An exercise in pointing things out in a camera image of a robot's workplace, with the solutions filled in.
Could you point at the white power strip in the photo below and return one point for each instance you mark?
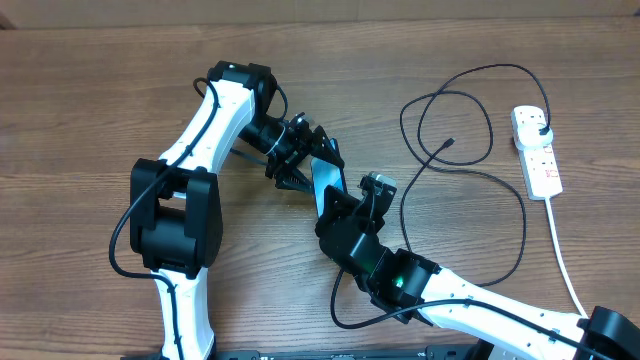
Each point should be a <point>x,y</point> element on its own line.
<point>539,166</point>

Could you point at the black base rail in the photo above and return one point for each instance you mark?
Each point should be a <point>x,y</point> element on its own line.
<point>432,352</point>

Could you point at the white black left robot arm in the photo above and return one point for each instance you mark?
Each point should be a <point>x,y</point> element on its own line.
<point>175,214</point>

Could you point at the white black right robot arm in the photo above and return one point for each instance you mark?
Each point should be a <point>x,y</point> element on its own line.
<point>408,286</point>

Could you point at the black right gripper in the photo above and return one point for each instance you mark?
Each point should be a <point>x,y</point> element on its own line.
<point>347,206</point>

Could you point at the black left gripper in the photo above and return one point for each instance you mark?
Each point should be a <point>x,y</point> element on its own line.
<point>303,145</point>

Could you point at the Galaxy smartphone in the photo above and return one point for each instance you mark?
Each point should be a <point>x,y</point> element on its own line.
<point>325,174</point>

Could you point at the white USB charger plug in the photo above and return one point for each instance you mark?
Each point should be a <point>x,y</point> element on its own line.
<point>529,137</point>

